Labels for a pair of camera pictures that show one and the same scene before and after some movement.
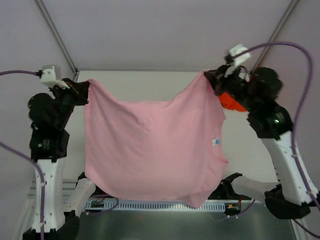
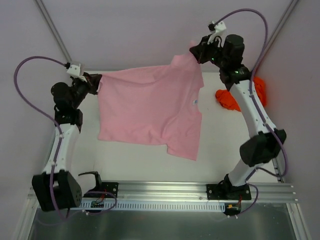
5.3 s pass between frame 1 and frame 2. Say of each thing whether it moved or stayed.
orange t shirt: stayed
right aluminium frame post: stayed
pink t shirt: moved
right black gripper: moved
